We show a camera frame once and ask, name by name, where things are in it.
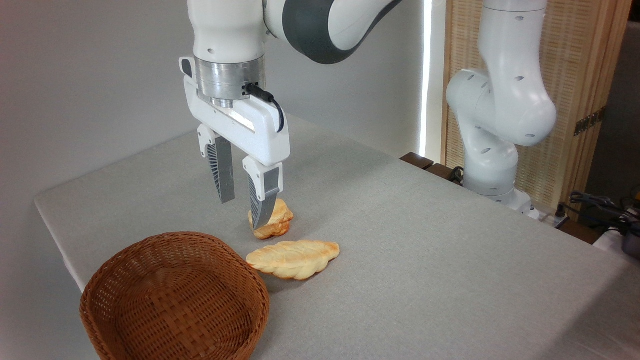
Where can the black screen hinge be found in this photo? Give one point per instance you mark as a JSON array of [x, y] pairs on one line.
[[590, 121]]

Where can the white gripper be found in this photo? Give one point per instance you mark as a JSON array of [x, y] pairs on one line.
[[235, 122]]

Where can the bamboo folding screen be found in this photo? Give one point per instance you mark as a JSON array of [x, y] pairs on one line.
[[580, 55]]

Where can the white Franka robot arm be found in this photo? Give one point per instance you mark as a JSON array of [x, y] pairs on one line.
[[502, 100]]

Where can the long braided golden bread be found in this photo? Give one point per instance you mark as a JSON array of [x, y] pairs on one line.
[[295, 259]]

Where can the brown woven wicker basket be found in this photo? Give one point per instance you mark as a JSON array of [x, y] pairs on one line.
[[170, 300]]

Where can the dark wooden bench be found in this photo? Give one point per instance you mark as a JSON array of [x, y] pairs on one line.
[[417, 160]]

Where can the small round golden bread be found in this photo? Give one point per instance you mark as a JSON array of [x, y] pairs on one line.
[[281, 216]]

